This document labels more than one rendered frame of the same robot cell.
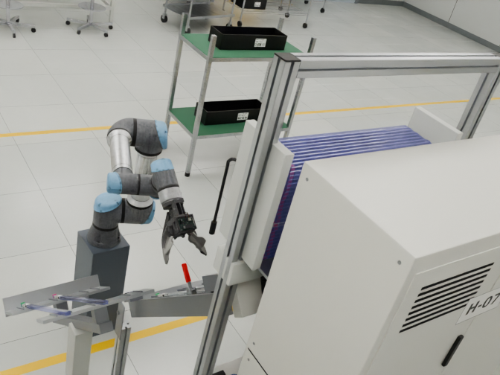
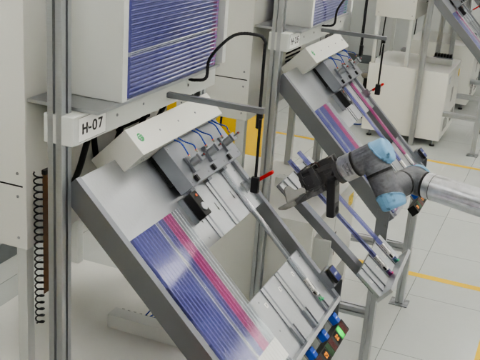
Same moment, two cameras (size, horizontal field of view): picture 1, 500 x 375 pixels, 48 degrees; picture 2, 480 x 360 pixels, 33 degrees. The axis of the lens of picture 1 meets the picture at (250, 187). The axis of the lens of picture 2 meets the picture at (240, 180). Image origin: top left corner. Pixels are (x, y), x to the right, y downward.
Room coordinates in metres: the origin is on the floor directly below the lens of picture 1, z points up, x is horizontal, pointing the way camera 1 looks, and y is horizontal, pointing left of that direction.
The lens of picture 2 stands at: (3.37, -1.04, 1.89)
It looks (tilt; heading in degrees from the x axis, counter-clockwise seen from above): 20 degrees down; 152
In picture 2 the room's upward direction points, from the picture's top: 4 degrees clockwise
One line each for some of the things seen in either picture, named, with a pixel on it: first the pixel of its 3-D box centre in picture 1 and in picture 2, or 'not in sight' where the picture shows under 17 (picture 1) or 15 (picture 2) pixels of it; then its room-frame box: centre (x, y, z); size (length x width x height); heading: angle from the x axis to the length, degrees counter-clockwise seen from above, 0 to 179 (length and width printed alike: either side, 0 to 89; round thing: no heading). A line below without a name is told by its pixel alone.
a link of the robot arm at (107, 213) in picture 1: (109, 209); not in sight; (2.05, 0.59, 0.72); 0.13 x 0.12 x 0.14; 111
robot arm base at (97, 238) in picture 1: (104, 229); not in sight; (2.05, 0.59, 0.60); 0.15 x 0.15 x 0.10
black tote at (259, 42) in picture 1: (248, 38); not in sight; (4.11, 0.29, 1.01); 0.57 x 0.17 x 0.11; 131
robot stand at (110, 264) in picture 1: (99, 282); not in sight; (2.05, 0.59, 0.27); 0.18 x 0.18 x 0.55; 44
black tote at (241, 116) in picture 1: (231, 111); not in sight; (4.11, 0.29, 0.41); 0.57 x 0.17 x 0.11; 131
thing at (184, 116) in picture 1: (235, 94); not in sight; (4.11, 0.29, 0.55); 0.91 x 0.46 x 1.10; 131
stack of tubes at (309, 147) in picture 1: (339, 187); (157, 26); (1.33, -0.23, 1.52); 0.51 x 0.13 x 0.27; 131
